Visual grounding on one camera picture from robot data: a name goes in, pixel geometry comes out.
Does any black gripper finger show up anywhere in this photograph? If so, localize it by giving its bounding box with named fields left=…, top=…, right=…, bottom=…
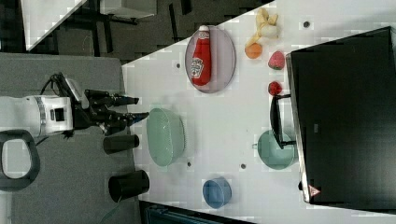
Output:
left=125, top=112, right=149, bottom=127
left=114, top=96, right=139, bottom=106

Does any purple round plate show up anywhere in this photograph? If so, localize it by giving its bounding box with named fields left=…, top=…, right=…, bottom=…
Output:
left=185, top=25, right=236, bottom=93

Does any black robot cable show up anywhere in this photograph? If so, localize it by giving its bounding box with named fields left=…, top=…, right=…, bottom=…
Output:
left=39, top=72, right=76, bottom=97

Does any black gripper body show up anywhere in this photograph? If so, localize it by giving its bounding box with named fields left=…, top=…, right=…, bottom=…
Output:
left=73, top=90, right=126, bottom=136

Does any green plastic strainer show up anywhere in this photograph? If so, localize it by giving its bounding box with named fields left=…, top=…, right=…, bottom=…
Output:
left=147, top=108, right=186, bottom=167

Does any toy orange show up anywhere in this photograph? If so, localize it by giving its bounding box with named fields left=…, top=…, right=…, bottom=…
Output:
left=245, top=43, right=262, bottom=59

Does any pink toy strawberry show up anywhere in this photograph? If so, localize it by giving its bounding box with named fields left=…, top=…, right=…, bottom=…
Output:
left=268, top=51, right=285, bottom=70

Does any red ketchup bottle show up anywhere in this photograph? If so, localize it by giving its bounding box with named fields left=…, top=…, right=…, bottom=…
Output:
left=191, top=25, right=211, bottom=86

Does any peeled toy banana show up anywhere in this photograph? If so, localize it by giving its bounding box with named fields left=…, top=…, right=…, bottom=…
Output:
left=246, top=7, right=278, bottom=47

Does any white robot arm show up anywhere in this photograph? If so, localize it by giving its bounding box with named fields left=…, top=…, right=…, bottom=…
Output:
left=1, top=95, right=95, bottom=192

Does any green cup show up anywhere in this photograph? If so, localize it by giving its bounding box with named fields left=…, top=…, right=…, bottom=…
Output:
left=252, top=130, right=298, bottom=170

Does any black toaster oven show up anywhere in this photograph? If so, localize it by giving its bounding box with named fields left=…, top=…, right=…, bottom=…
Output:
left=270, top=26, right=396, bottom=213

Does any large black cylinder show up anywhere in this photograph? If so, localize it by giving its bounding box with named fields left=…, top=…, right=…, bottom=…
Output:
left=108, top=170, right=149, bottom=203

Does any white side table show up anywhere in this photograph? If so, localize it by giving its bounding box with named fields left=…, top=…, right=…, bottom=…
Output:
left=21, top=0, right=87, bottom=51

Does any red toy strawberry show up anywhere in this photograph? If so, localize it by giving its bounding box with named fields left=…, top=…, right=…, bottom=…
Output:
left=268, top=81, right=283, bottom=96

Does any small black cylinder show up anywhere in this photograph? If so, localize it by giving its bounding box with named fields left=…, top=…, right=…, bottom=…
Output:
left=103, top=134, right=140, bottom=155

